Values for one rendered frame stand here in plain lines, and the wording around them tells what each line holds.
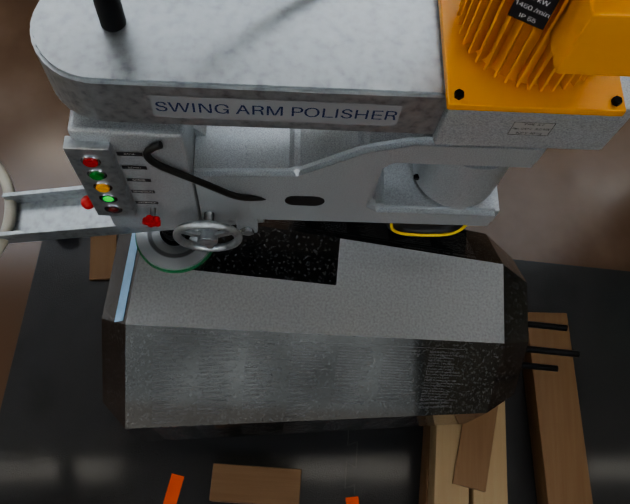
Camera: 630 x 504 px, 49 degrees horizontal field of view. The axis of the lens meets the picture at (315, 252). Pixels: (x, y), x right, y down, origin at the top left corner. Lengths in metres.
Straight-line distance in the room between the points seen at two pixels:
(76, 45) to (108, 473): 1.77
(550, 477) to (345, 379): 1.01
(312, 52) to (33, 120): 2.19
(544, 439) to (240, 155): 1.70
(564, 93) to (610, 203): 2.09
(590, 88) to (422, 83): 0.26
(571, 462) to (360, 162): 1.67
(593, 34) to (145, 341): 1.35
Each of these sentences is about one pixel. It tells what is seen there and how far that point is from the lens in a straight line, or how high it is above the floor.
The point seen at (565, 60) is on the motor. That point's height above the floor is 1.87.
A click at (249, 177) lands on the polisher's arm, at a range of 1.38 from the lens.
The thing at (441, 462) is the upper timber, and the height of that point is 0.24.
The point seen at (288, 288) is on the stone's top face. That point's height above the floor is 0.82.
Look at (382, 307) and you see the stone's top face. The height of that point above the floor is 0.82.
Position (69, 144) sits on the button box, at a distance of 1.30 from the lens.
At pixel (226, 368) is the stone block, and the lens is 1.91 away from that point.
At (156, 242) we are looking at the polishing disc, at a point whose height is 0.85.
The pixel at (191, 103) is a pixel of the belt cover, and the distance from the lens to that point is 1.15.
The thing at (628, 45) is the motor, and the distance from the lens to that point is 1.00.
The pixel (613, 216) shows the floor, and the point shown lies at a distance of 3.22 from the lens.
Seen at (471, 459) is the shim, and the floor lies 0.25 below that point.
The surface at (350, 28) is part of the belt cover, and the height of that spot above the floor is 1.69.
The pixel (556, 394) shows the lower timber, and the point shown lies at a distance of 2.73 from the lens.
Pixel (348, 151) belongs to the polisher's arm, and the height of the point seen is 1.47.
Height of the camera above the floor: 2.60
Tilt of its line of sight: 68 degrees down
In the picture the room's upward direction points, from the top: 11 degrees clockwise
